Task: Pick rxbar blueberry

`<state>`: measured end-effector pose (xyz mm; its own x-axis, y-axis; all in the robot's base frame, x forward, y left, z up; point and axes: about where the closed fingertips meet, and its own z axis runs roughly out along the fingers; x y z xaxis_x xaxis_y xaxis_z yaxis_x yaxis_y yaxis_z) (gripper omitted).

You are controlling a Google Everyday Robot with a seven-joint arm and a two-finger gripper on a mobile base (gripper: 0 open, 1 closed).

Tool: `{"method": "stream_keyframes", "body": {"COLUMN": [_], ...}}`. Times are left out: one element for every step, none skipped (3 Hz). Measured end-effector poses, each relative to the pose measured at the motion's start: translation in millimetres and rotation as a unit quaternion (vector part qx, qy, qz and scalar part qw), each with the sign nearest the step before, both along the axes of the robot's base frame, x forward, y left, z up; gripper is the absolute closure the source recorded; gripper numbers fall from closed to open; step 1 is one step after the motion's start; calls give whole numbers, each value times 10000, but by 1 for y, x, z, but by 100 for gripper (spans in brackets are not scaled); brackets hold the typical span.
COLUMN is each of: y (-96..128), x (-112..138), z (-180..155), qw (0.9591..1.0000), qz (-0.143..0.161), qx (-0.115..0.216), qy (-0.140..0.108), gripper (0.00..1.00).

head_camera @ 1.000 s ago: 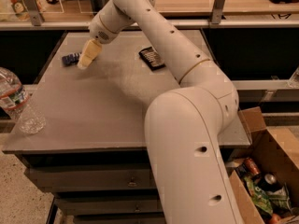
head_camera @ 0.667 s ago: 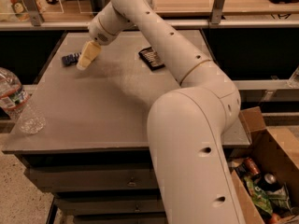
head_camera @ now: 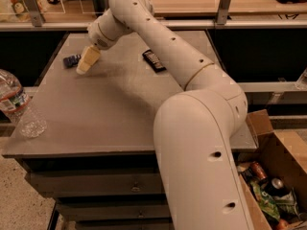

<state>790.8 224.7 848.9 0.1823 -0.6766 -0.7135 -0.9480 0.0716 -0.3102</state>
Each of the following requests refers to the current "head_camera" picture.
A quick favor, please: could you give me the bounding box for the grey metal bracket right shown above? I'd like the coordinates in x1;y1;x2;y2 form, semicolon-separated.
215;0;231;25

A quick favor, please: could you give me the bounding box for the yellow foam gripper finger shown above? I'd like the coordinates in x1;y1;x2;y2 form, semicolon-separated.
76;45;100;75

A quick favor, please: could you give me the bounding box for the clear plastic water bottle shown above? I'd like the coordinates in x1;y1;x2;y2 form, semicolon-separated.
0;69;47;138

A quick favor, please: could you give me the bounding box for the red round fruit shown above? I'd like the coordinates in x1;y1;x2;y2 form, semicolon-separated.
275;218;289;230

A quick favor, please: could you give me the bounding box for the copper drink can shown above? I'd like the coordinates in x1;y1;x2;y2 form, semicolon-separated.
249;161;268;181

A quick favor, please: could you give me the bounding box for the orange labelled package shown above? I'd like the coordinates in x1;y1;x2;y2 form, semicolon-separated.
0;0;48;23

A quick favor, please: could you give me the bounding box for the green snack bag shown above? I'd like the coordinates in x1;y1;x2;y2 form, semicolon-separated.
249;180;280;222

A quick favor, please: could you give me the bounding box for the grey metal bracket left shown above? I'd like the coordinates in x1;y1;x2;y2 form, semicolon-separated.
24;0;45;27

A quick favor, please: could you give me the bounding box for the brown cardboard box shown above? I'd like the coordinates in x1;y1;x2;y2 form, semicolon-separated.
238;109;307;230

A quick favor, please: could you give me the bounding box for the black silver-top can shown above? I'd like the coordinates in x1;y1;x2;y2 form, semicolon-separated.
266;178;287;196

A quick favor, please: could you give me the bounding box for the blue rxbar blueberry wrapper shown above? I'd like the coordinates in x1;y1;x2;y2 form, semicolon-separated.
63;55;81;68

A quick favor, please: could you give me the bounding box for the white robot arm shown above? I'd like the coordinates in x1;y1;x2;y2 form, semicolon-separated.
77;0;254;230

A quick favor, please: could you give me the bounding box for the black snack bar wrapper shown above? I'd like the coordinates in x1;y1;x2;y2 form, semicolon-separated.
142;49;165;73

